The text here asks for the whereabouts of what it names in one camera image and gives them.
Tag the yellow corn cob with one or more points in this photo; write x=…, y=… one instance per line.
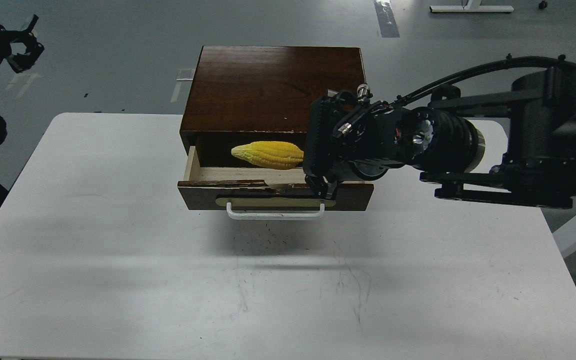
x=275, y=155

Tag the wooden drawer with white handle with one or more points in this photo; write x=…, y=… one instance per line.
x=243, y=190

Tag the grey floor tape strip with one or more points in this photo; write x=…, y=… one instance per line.
x=387, y=25

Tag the dark wooden drawer cabinet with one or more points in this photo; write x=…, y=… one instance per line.
x=244, y=94

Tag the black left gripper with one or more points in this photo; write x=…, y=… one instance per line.
x=20, y=63

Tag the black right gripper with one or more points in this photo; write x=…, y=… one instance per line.
x=351, y=139

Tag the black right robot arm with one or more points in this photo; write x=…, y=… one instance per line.
x=501, y=133

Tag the white table leg base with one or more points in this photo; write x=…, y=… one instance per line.
x=471, y=6

